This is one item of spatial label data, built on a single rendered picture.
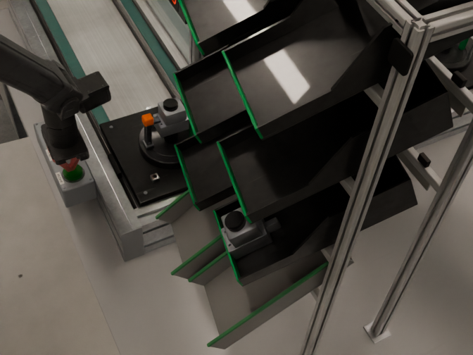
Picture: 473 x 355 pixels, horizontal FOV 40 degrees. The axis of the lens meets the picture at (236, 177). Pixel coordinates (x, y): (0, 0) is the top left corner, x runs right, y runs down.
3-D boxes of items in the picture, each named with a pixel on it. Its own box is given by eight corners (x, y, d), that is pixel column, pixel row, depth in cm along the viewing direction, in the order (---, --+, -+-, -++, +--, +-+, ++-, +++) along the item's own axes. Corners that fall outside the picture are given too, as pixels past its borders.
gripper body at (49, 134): (73, 122, 134) (67, 96, 128) (89, 157, 128) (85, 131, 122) (41, 131, 132) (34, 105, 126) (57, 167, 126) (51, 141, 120)
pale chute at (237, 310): (224, 350, 112) (207, 346, 109) (204, 284, 120) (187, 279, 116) (355, 263, 101) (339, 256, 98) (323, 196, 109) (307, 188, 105)
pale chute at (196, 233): (188, 279, 120) (171, 275, 117) (171, 222, 128) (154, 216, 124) (305, 191, 109) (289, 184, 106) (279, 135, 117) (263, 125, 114)
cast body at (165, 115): (160, 138, 136) (160, 114, 131) (153, 124, 138) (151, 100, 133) (198, 126, 139) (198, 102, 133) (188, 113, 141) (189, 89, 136)
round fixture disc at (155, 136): (153, 177, 136) (153, 171, 135) (129, 132, 144) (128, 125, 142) (214, 156, 141) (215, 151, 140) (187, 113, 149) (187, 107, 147)
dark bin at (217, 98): (200, 145, 93) (179, 115, 87) (179, 83, 100) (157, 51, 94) (383, 53, 89) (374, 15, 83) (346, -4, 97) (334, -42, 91)
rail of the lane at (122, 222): (124, 262, 136) (120, 232, 128) (9, 14, 184) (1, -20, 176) (149, 252, 138) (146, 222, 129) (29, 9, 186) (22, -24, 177)
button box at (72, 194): (66, 208, 139) (62, 191, 134) (37, 141, 150) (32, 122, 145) (98, 198, 141) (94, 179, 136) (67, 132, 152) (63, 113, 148)
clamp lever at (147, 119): (145, 146, 138) (144, 121, 132) (141, 140, 139) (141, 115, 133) (161, 141, 139) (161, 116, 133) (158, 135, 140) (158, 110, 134)
